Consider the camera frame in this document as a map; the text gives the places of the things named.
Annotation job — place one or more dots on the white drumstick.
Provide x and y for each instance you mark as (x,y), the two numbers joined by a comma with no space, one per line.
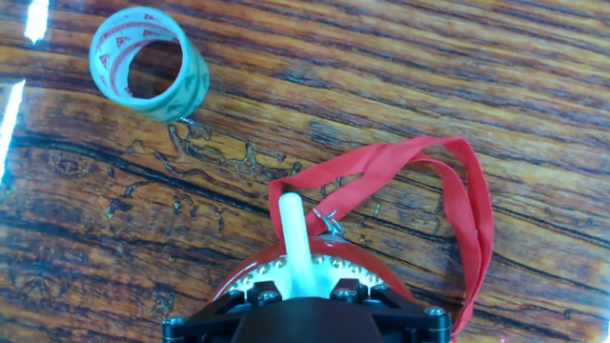
(298,238)

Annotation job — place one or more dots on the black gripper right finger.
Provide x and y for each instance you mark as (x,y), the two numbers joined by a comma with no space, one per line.
(410,324)

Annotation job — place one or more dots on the small red drum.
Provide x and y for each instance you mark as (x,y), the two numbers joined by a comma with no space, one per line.
(343,250)

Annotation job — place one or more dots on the printed packing tape roll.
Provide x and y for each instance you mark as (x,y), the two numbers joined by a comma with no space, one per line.
(190,95)

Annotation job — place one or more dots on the wood grain table sheet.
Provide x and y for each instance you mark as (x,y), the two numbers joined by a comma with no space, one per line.
(429,71)

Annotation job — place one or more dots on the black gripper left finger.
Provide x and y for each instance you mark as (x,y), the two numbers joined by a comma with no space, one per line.
(205,324)

